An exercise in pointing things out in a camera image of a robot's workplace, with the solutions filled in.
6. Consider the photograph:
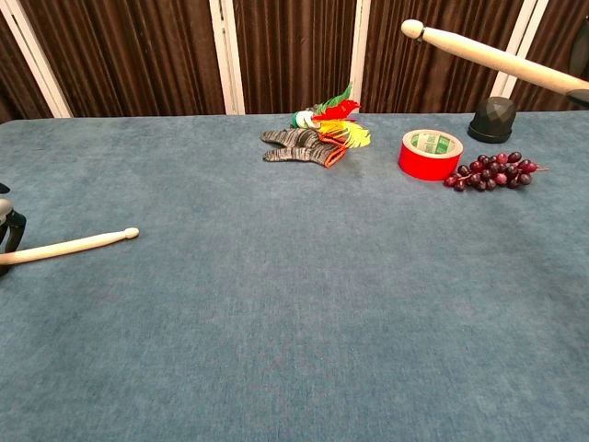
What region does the purple grape bunch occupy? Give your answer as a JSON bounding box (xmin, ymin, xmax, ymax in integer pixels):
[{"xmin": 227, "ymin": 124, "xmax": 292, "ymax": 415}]
[{"xmin": 443, "ymin": 151, "xmax": 549, "ymax": 193}]

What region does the wooden drumstick dark neck ring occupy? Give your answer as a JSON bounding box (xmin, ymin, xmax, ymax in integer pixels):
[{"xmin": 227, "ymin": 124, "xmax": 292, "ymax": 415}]
[{"xmin": 400, "ymin": 18, "xmax": 589, "ymax": 97}]

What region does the red tape roll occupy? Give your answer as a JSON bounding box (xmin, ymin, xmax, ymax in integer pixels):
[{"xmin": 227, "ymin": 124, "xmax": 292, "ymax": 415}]
[{"xmin": 397, "ymin": 129, "xmax": 465, "ymax": 182}]

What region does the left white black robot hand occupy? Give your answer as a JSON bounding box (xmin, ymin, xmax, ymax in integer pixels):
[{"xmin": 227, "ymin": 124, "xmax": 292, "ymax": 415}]
[{"xmin": 0, "ymin": 182, "xmax": 28, "ymax": 277}]

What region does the black faceted cup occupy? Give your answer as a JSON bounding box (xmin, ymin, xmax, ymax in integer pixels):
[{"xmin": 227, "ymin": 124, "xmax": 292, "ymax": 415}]
[{"xmin": 467, "ymin": 96, "xmax": 517, "ymax": 144}]

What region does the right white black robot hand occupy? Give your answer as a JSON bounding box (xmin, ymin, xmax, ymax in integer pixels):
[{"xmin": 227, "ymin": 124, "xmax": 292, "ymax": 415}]
[{"xmin": 566, "ymin": 86, "xmax": 589, "ymax": 111}]

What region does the plain wooden drumstick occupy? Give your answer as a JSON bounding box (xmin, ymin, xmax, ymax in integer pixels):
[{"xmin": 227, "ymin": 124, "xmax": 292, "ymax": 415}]
[{"xmin": 0, "ymin": 227, "xmax": 140, "ymax": 267}]

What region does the grey striped glove orange cuff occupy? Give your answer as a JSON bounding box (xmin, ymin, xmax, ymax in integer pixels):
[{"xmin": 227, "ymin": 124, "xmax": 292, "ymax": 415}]
[{"xmin": 260, "ymin": 127, "xmax": 347, "ymax": 169}]

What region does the colourful feather shuttlecock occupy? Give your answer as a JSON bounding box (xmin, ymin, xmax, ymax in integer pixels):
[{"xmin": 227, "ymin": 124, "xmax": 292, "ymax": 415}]
[{"xmin": 291, "ymin": 81, "xmax": 372, "ymax": 151}]

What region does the blue velvet table cloth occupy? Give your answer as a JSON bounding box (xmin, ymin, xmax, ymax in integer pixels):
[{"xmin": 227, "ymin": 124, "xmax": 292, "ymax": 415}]
[{"xmin": 0, "ymin": 110, "xmax": 589, "ymax": 442}]

